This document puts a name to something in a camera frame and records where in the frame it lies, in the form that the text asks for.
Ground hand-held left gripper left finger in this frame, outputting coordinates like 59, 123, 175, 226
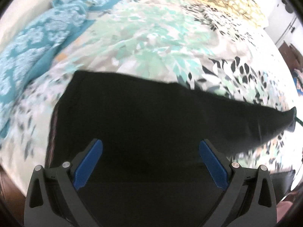
24, 139, 103, 227

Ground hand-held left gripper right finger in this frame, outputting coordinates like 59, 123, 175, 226
199, 139, 277, 227

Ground black pants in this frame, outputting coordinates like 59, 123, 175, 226
45, 70, 297, 227

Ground teal patterned blanket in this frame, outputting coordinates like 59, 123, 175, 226
0, 0, 140, 138

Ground brown wooden furniture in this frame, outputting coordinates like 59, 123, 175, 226
278, 41, 303, 72

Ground floral bed sheet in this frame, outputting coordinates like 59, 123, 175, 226
0, 0, 303, 194

